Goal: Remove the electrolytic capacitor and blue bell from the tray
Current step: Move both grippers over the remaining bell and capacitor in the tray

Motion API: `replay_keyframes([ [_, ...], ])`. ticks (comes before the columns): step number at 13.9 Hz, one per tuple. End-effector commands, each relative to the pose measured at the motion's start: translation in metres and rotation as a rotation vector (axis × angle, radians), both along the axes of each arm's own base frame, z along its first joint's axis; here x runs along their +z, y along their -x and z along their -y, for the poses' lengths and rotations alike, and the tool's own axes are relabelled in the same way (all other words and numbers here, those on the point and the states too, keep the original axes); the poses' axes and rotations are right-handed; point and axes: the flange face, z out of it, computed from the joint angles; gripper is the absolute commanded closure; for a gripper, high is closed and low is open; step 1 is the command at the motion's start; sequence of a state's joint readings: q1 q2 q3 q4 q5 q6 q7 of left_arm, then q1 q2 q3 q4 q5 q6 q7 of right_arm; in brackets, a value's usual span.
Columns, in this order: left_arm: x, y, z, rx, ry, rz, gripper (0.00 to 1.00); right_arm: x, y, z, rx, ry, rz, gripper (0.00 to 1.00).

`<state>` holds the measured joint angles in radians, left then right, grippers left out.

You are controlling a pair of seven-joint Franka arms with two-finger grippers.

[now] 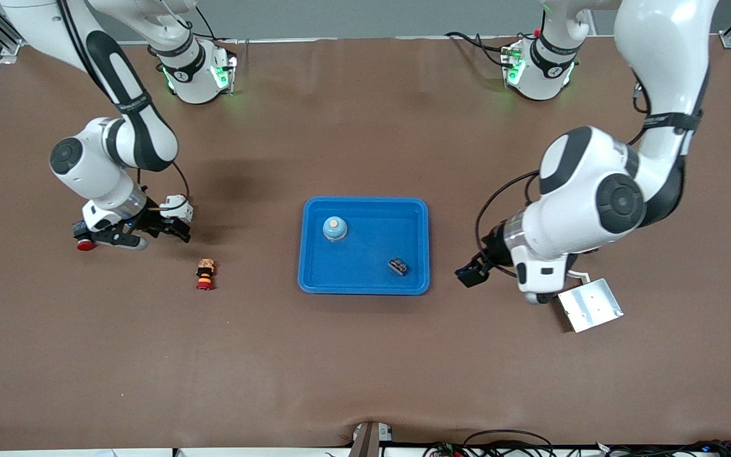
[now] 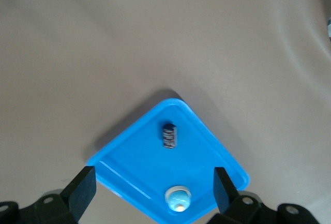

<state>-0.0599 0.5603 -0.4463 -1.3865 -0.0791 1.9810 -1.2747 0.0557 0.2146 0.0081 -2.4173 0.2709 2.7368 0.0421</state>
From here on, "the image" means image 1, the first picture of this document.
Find white circuit breaker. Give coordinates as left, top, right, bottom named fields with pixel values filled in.
left=160, top=194, right=194, bottom=222

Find orange red stacked push switch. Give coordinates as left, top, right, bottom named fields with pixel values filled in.
left=195, top=258, right=216, bottom=291

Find black left arm base cable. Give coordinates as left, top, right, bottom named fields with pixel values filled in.
left=445, top=30, right=518, bottom=67

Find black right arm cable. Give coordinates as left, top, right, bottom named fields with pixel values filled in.
left=136, top=161, right=191, bottom=211

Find red emergency stop button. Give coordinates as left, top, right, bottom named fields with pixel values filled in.
left=72, top=220, right=96, bottom=251

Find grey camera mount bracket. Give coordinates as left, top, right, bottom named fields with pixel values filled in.
left=348, top=421, right=395, bottom=457

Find black cable loop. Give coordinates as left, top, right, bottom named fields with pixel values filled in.
left=464, top=430, right=554, bottom=457

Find silver metal plate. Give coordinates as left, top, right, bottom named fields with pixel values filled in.
left=556, top=277, right=624, bottom=333

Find light blue call bell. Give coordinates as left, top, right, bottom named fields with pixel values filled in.
left=322, top=216, right=348, bottom=242

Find blue plastic tray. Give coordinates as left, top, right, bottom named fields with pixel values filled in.
left=297, top=196, right=431, bottom=296

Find black cable bundle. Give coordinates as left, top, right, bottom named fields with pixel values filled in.
left=594, top=439, right=731, bottom=457

